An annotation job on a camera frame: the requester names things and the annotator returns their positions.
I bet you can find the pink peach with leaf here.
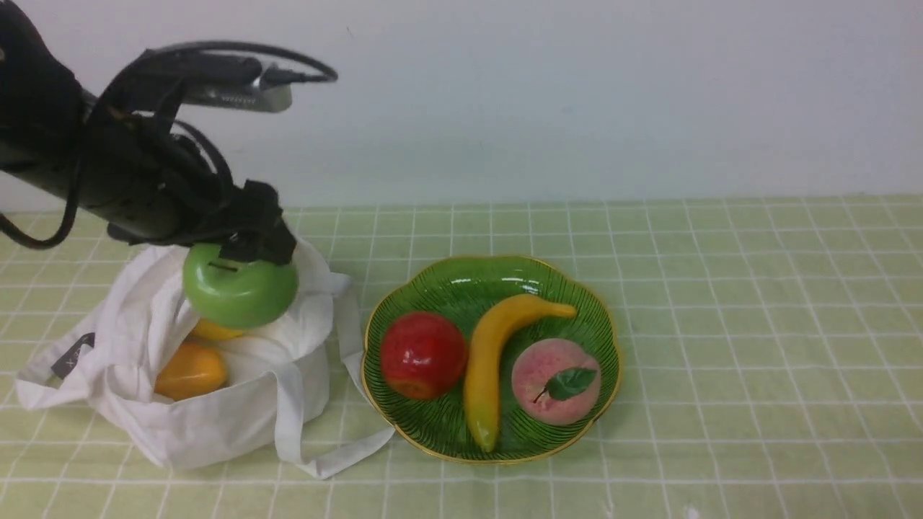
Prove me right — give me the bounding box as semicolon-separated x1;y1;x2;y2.
511;338;602;426

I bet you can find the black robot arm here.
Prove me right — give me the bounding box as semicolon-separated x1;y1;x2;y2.
2;1;296;265

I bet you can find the white cloth tote bag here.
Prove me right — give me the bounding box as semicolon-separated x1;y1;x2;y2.
14;239;394;479

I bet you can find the green checkered tablecloth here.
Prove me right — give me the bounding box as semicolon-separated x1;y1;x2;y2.
2;196;922;518

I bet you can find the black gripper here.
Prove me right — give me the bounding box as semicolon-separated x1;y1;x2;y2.
108;115;296;266

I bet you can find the green apple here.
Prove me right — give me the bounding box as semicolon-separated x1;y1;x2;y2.
182;244;299;329

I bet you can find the red apple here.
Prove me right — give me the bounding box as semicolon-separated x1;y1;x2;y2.
380;311;468;401

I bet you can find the yellow lemon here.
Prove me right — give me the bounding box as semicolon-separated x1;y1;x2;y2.
189;319;245;342

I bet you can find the yellow banana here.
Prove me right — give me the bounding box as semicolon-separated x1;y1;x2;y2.
464;293;577;453

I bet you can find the orange fruit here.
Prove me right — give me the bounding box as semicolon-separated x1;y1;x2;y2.
153;341;229;401

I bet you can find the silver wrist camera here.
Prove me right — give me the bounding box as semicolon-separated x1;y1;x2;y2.
137;54;295;114

